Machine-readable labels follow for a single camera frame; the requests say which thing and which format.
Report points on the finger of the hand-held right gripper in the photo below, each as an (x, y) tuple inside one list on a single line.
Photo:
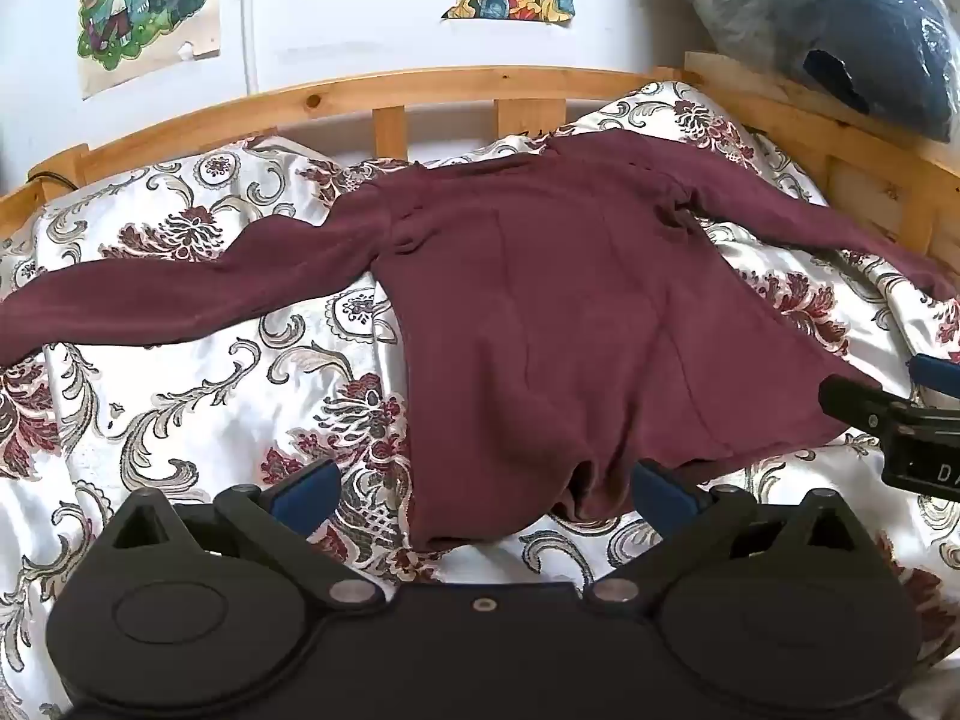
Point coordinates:
[(934, 375), (855, 399)]

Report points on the white floral bedspread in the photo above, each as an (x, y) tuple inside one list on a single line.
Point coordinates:
[(195, 405)]

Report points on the wooden bed frame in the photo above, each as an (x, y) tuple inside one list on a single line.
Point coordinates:
[(315, 99)]

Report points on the plastic bag of dark clothes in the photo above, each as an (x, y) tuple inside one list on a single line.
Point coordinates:
[(847, 22)]

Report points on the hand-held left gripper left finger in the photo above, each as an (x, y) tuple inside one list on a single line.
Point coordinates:
[(309, 493)]

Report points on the maroon sweater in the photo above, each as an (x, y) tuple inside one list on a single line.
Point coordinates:
[(540, 300)]

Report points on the white wall pipe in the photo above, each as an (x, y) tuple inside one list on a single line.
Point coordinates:
[(247, 22)]

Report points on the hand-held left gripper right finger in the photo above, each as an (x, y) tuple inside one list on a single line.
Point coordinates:
[(660, 495)]

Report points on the cartoon figure wall poster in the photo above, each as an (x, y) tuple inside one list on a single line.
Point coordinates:
[(146, 0)]

